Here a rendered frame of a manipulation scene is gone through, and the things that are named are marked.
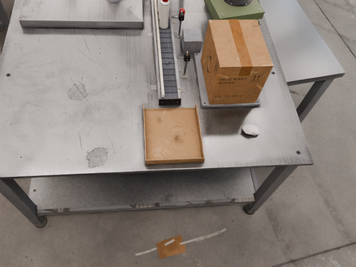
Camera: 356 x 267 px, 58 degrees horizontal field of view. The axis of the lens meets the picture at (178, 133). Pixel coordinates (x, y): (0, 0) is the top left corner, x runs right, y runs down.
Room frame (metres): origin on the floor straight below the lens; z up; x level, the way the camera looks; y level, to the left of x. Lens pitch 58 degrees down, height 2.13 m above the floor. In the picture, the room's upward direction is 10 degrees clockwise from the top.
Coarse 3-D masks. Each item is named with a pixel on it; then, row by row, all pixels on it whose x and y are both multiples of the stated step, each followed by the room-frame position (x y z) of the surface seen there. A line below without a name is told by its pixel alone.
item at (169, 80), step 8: (168, 24) 1.48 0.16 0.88; (160, 32) 1.40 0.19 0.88; (168, 32) 1.42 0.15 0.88; (160, 40) 1.34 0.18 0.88; (168, 40) 1.35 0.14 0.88; (168, 48) 1.29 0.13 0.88; (168, 56) 1.24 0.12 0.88; (168, 64) 1.18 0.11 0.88; (168, 72) 1.13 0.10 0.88; (160, 80) 1.06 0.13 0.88; (168, 80) 1.07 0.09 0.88; (168, 88) 1.02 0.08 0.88; (176, 88) 1.03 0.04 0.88; (168, 96) 0.97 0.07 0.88; (176, 96) 0.98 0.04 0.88
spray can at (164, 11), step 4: (164, 0) 1.44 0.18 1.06; (168, 0) 1.47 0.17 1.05; (160, 4) 1.45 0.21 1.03; (164, 4) 1.43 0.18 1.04; (168, 4) 1.44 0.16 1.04; (160, 8) 1.45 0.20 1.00; (164, 8) 1.43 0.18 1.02; (168, 8) 1.45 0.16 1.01; (160, 12) 1.44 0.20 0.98; (164, 12) 1.43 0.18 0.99; (168, 12) 1.45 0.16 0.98; (160, 16) 1.44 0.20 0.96; (164, 16) 1.43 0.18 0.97; (168, 16) 1.46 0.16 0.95; (160, 20) 1.44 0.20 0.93; (164, 20) 1.43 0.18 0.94; (160, 24) 1.44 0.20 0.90; (164, 24) 1.43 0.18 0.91; (164, 28) 1.43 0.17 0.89
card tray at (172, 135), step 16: (144, 112) 0.86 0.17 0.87; (160, 112) 0.90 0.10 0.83; (176, 112) 0.92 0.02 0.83; (192, 112) 0.94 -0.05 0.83; (144, 128) 0.78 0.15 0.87; (160, 128) 0.81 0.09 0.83; (176, 128) 0.83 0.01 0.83; (192, 128) 0.84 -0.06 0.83; (160, 144) 0.73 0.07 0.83; (176, 144) 0.74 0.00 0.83; (192, 144) 0.76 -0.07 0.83; (160, 160) 0.63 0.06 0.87; (176, 160) 0.65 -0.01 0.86; (192, 160) 0.67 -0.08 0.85
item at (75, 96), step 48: (192, 0) 1.80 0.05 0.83; (48, 48) 1.19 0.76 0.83; (96, 48) 1.25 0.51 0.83; (144, 48) 1.31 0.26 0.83; (0, 96) 0.84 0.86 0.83; (48, 96) 0.89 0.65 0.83; (96, 96) 0.94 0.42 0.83; (144, 96) 0.98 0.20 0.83; (192, 96) 1.04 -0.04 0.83; (288, 96) 1.15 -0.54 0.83; (0, 144) 0.59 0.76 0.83; (48, 144) 0.63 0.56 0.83; (96, 144) 0.68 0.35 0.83; (144, 144) 0.72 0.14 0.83; (240, 144) 0.80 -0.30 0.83; (288, 144) 0.85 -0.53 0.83
